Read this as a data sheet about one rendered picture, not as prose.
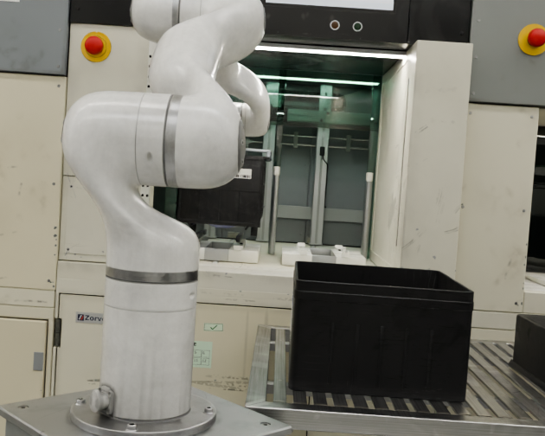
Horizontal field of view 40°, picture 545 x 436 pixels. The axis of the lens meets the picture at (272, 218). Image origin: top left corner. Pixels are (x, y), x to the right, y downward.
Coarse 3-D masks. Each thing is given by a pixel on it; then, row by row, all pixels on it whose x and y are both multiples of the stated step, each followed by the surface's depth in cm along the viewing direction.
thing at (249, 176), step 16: (256, 160) 185; (240, 176) 186; (256, 176) 186; (192, 192) 186; (208, 192) 186; (224, 192) 186; (240, 192) 186; (256, 192) 186; (176, 208) 186; (192, 208) 186; (208, 208) 186; (224, 208) 186; (240, 208) 186; (256, 208) 186; (192, 224) 189; (224, 224) 186; (240, 224) 186; (256, 224) 186
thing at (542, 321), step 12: (516, 324) 140; (528, 324) 134; (540, 324) 130; (516, 336) 139; (528, 336) 134; (540, 336) 129; (516, 348) 139; (528, 348) 134; (540, 348) 128; (516, 360) 139; (528, 360) 133; (540, 360) 128; (528, 372) 133; (540, 372) 128; (540, 384) 127
